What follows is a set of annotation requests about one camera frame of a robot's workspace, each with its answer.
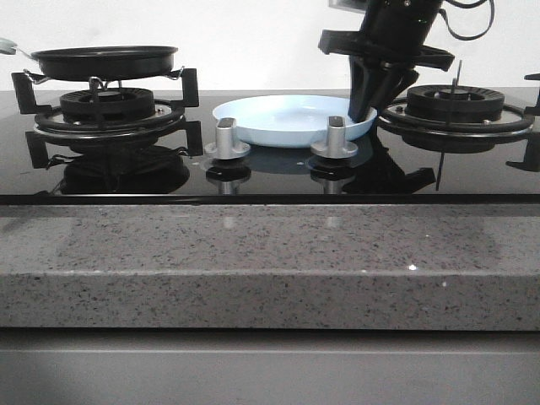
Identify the silver left stove knob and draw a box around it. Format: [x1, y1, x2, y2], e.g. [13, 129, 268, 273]
[204, 117, 251, 160]

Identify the black frying pan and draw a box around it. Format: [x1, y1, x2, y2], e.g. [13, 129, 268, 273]
[0, 37, 179, 82]

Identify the silver stove knob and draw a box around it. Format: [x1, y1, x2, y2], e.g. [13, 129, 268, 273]
[310, 116, 358, 159]
[204, 117, 251, 160]

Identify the wire pan stand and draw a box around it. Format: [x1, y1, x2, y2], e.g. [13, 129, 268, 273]
[22, 67, 188, 89]

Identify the left gas burner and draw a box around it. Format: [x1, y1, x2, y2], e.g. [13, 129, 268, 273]
[60, 88, 155, 123]

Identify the black glass cooktop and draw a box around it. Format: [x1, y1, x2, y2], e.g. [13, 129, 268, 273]
[1, 91, 539, 205]

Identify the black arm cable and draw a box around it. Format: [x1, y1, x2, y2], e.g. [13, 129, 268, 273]
[438, 0, 495, 42]

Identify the black pan support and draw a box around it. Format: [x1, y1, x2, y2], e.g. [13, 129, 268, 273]
[379, 77, 539, 190]
[12, 68, 203, 168]

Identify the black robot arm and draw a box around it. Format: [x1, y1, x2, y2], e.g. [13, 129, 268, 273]
[318, 0, 454, 122]

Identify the right gas burner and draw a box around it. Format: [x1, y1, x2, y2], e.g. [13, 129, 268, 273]
[405, 84, 505, 123]

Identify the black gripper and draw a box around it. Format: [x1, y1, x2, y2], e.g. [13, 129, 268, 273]
[318, 30, 455, 122]

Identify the light blue plate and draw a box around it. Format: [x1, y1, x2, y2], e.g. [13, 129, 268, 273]
[213, 94, 378, 149]

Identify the silver right stove knob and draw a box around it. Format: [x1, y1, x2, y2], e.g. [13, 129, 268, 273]
[310, 116, 358, 159]

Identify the left black pan support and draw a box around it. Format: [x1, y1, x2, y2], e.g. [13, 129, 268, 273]
[12, 68, 203, 168]

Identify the right black pan support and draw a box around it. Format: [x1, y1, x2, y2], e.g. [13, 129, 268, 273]
[379, 77, 539, 190]

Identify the gas burner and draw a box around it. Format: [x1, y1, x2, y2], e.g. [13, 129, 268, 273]
[405, 84, 505, 123]
[60, 88, 155, 123]

